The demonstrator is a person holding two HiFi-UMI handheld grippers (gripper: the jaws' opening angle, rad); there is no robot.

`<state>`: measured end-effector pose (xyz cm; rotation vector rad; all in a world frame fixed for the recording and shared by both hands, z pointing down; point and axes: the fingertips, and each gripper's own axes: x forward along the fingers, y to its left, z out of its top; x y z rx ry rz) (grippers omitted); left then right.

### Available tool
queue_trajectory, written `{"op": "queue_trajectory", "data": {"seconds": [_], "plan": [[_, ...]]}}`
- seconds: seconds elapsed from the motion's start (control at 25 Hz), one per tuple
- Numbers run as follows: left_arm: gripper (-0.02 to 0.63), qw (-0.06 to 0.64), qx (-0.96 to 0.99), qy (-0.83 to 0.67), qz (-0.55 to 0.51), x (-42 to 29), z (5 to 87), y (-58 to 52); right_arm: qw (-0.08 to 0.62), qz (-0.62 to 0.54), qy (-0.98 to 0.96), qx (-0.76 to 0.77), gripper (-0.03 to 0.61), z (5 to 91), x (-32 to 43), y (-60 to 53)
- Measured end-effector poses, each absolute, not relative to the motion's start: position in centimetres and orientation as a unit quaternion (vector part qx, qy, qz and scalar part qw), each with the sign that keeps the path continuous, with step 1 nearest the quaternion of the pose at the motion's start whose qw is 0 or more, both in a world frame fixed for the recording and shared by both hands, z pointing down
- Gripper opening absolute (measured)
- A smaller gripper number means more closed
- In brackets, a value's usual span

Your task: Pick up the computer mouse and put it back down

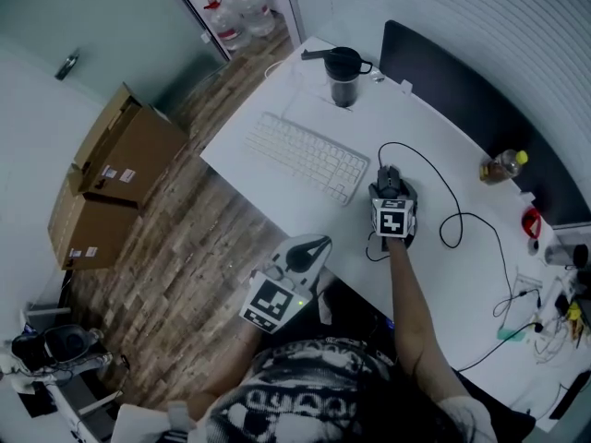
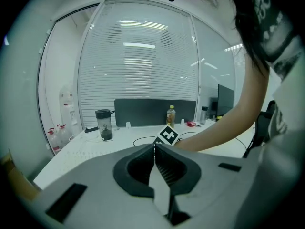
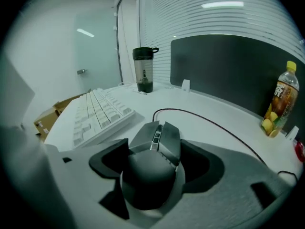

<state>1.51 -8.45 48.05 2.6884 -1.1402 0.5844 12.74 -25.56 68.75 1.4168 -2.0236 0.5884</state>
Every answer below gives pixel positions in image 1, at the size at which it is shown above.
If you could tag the clear bottle with black lid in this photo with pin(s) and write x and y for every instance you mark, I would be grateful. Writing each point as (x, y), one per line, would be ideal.
(563, 254)

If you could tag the open brown cardboard box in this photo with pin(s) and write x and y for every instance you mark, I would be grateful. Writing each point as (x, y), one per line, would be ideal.
(138, 155)

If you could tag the closed brown cardboard box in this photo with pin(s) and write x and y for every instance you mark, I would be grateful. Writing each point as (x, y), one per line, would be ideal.
(97, 233)

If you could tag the small black flat device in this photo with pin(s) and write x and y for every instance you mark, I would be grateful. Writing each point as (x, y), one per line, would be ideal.
(314, 55)

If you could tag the black lidded tumbler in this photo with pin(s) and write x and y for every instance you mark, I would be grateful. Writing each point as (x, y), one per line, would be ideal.
(344, 86)

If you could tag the black power adapter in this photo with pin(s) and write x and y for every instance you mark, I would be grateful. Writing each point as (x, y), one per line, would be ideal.
(563, 303)

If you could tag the white metal stand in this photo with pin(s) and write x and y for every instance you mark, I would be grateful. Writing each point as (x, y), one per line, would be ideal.
(60, 404)

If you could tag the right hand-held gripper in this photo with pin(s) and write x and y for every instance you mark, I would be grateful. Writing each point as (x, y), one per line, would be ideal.
(392, 222)

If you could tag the small yellow object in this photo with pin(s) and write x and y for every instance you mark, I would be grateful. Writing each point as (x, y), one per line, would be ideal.
(574, 312)

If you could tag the white keyboard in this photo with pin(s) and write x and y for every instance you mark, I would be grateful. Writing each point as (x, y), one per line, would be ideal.
(305, 155)

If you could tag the small round grey object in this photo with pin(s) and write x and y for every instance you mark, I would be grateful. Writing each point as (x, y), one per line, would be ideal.
(534, 246)

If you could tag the dark desk divider panel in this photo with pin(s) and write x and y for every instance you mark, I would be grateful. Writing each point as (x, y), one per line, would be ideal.
(461, 99)

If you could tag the person's right forearm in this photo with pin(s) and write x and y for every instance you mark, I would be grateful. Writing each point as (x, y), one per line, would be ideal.
(411, 307)

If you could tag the red plastic gadget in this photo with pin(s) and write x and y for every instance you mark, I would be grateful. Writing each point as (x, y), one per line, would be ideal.
(531, 222)

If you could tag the small round grey gadget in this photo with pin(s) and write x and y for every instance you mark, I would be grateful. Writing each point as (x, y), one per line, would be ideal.
(377, 78)

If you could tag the white divider bracket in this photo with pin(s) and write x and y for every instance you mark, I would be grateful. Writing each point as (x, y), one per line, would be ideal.
(406, 86)
(527, 197)

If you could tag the teal pad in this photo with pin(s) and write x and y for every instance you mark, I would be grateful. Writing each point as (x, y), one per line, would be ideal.
(510, 335)

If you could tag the tea bottle with yellow cap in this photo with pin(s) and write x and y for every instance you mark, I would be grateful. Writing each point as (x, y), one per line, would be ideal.
(501, 169)

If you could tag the black flat tablet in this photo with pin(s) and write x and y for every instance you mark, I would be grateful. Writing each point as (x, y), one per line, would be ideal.
(572, 397)

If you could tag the person's patterned shirt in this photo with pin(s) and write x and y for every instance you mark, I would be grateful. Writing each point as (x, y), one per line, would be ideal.
(300, 386)

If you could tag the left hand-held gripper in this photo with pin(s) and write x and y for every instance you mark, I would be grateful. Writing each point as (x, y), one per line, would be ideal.
(272, 302)

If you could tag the person's left forearm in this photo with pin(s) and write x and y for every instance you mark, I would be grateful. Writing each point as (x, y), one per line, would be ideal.
(240, 362)

